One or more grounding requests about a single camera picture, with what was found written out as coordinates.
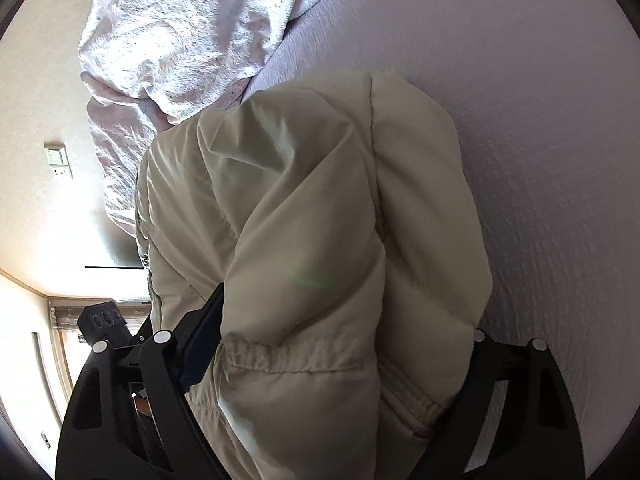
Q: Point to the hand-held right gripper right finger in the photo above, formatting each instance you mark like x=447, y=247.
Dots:
x=482, y=360

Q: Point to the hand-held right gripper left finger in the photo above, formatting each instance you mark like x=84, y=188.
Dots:
x=200, y=345

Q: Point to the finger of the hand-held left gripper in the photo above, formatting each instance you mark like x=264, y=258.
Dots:
x=141, y=330

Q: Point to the white puffer jacket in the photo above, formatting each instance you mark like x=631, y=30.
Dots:
x=310, y=240

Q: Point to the window with curtain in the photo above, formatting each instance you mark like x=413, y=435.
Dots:
x=67, y=317

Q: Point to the pale pink crinkled duvet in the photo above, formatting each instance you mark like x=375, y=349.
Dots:
x=190, y=35

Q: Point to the white wall switch panel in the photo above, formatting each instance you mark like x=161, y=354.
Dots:
x=57, y=160

